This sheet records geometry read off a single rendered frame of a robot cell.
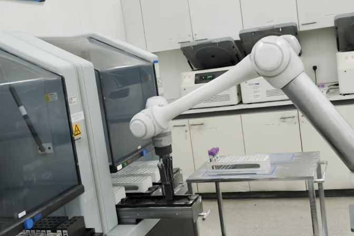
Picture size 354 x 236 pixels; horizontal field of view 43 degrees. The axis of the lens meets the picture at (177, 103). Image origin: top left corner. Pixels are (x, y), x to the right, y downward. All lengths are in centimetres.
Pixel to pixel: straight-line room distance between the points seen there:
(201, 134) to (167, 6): 134
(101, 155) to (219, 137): 247
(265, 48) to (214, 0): 296
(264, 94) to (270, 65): 258
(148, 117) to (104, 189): 37
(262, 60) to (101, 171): 80
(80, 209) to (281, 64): 90
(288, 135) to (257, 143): 29
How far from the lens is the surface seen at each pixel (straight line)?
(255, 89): 408
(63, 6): 384
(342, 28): 429
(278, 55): 150
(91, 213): 180
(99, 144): 186
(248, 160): 216
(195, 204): 189
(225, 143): 422
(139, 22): 469
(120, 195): 204
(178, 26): 454
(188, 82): 425
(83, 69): 180
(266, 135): 412
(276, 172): 214
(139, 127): 169
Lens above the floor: 141
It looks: 6 degrees down
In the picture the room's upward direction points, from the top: 8 degrees counter-clockwise
